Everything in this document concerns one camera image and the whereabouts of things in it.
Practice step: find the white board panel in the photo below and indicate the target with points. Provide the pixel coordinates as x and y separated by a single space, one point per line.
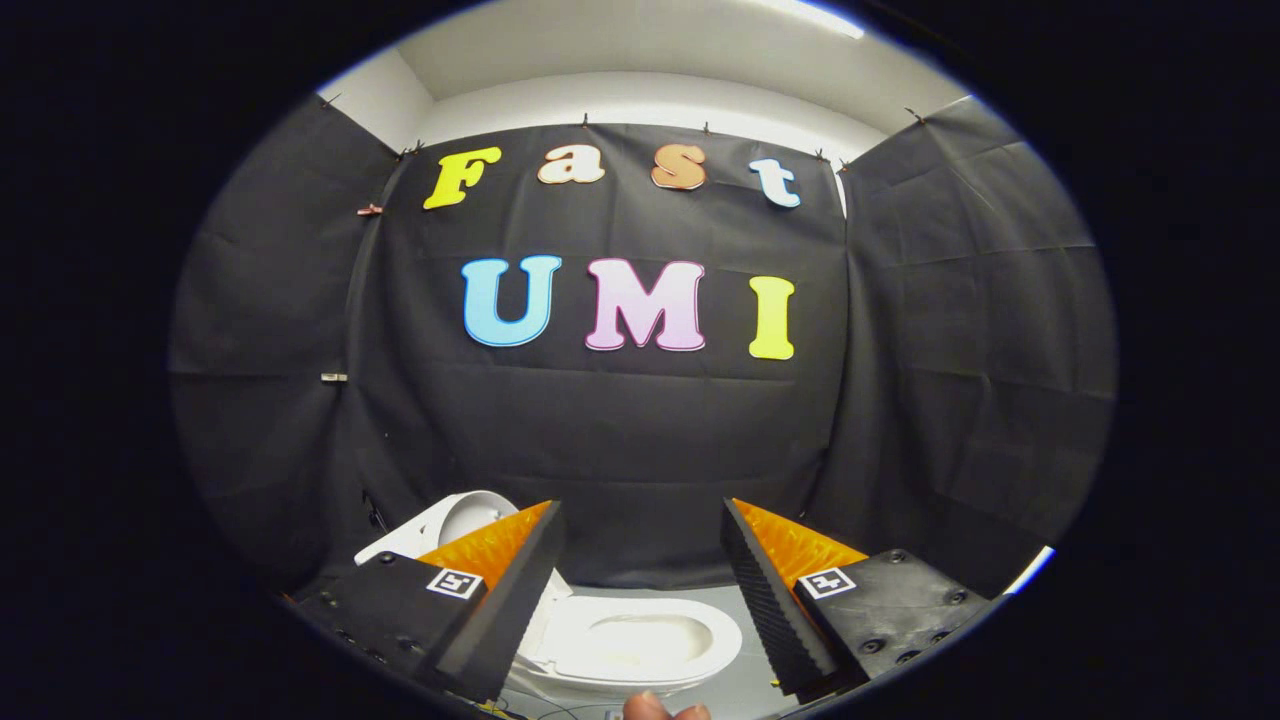
1030 570

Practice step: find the white toilet lid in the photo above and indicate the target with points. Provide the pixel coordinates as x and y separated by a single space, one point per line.
470 515

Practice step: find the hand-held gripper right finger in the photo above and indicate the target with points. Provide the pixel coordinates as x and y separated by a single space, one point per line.
765 600

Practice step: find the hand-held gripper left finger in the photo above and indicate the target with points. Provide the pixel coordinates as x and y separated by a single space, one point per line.
515 600

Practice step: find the black backdrop cloth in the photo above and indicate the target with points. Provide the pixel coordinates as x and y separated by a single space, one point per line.
620 440

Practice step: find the white toilet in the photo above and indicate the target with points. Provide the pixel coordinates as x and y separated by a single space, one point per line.
700 640

